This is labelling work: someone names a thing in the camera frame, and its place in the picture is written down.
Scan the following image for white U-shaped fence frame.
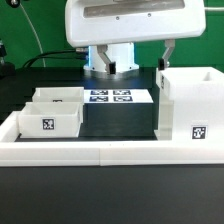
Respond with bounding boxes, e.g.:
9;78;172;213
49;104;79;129
0;111;224;167

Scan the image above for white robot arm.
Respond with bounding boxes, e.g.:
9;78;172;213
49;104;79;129
65;0;206;79

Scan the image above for black stand at left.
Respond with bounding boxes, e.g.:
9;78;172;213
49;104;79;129
0;39;16;77

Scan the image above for white rear drawer tray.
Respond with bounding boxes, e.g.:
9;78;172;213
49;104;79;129
32;87;84;103

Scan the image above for white drawer cabinet box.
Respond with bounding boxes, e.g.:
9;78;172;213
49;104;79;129
155;67;224;142

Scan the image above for white front drawer tray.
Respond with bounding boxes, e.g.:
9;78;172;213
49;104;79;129
18;102;83;138

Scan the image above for white thin cable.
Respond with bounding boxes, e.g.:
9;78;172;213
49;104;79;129
19;3;47;68

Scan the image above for white drawer tray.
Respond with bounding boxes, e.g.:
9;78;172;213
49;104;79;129
32;87;84;103
18;102;83;138

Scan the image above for white fiducial marker sheet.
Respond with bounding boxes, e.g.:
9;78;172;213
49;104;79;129
84;89;153;104

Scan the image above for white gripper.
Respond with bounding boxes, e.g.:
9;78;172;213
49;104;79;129
65;0;206;75

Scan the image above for black cables at base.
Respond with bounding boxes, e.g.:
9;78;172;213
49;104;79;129
21;47;90;69

